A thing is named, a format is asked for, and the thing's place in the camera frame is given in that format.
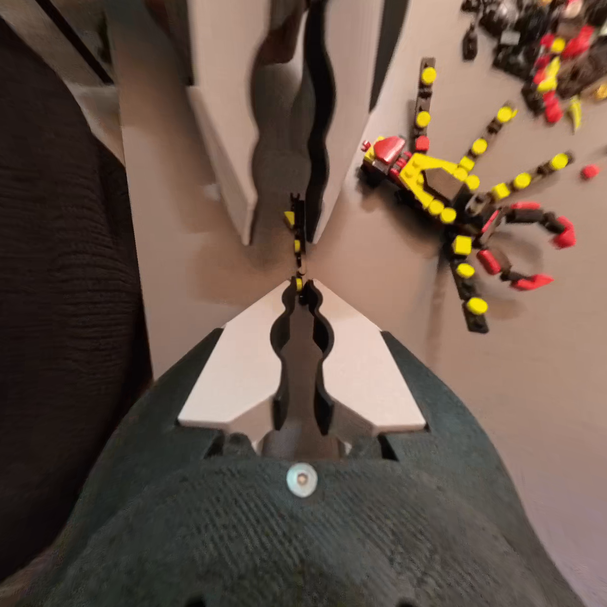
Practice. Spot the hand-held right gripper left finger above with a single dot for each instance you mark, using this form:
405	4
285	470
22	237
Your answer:
232	379

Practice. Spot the black yellow lego leg segment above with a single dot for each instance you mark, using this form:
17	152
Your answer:
298	246

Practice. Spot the pile of loose lego pieces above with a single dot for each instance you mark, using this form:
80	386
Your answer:
559	47

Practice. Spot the tiny red lego piece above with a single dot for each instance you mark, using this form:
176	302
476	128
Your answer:
589	171

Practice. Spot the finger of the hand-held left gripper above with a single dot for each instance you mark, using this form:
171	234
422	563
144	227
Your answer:
223	71
353	71

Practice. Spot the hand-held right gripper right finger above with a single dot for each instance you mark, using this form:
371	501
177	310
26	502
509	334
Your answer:
374	379

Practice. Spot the black clip lego piece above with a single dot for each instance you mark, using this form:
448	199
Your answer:
469	42

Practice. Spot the black yellow red lego model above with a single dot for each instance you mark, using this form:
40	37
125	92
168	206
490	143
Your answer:
417	175

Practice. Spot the person's black knit clothing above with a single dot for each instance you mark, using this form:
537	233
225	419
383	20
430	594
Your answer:
61	284

